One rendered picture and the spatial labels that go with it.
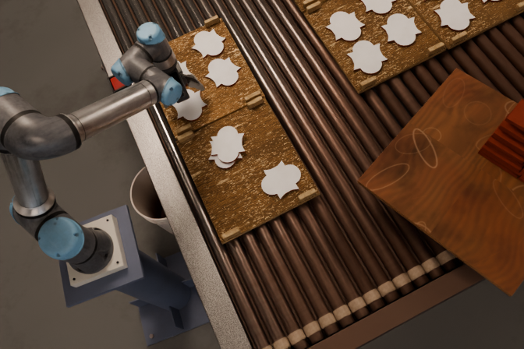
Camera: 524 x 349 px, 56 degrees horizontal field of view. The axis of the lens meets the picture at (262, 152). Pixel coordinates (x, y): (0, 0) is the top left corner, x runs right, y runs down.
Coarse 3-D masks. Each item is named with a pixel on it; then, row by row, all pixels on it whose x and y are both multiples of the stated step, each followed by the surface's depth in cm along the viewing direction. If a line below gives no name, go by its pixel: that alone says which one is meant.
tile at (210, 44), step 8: (200, 32) 190; (208, 32) 190; (200, 40) 189; (208, 40) 188; (216, 40) 188; (224, 40) 188; (192, 48) 188; (200, 48) 187; (208, 48) 187; (216, 48) 186
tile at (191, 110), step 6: (192, 90) 180; (192, 96) 179; (198, 96) 178; (186, 102) 178; (192, 102) 178; (198, 102) 177; (180, 108) 177; (186, 108) 177; (192, 108) 177; (198, 108) 176; (180, 114) 176; (186, 114) 176; (192, 114) 176; (198, 114) 175; (192, 120) 175
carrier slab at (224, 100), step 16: (192, 32) 192; (224, 32) 190; (176, 48) 190; (224, 48) 187; (192, 64) 186; (208, 64) 185; (240, 64) 183; (208, 80) 182; (240, 80) 180; (256, 80) 179; (208, 96) 179; (224, 96) 178; (240, 96) 177; (176, 112) 178; (208, 112) 176; (224, 112) 175; (176, 128) 175
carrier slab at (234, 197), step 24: (240, 120) 173; (264, 120) 172; (192, 144) 172; (264, 144) 168; (288, 144) 166; (192, 168) 168; (216, 168) 167; (240, 168) 165; (264, 168) 164; (216, 192) 163; (240, 192) 162; (264, 192) 160; (216, 216) 160; (240, 216) 158; (264, 216) 157
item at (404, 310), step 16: (448, 272) 141; (464, 272) 140; (432, 288) 140; (448, 288) 139; (464, 288) 139; (400, 304) 139; (416, 304) 139; (432, 304) 138; (368, 320) 139; (384, 320) 138; (400, 320) 138; (336, 336) 138; (352, 336) 138; (368, 336) 137
